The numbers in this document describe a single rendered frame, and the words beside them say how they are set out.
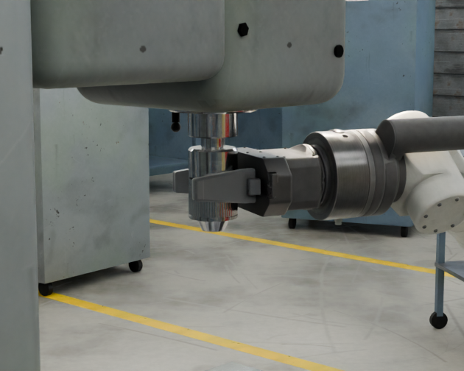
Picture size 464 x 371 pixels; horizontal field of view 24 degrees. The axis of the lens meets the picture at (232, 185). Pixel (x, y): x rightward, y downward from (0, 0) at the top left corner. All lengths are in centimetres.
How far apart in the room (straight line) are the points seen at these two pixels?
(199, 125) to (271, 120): 986
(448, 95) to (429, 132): 846
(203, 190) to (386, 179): 19
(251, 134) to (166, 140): 120
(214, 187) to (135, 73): 23
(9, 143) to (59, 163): 493
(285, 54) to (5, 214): 41
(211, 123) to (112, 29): 25
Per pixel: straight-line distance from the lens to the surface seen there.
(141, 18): 78
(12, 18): 58
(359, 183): 104
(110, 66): 76
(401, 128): 105
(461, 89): 948
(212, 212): 100
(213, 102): 89
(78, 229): 565
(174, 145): 1010
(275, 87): 93
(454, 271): 483
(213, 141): 100
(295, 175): 101
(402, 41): 696
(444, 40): 956
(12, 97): 58
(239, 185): 100
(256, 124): 1093
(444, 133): 107
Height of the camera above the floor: 138
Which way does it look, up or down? 9 degrees down
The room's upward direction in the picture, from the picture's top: straight up
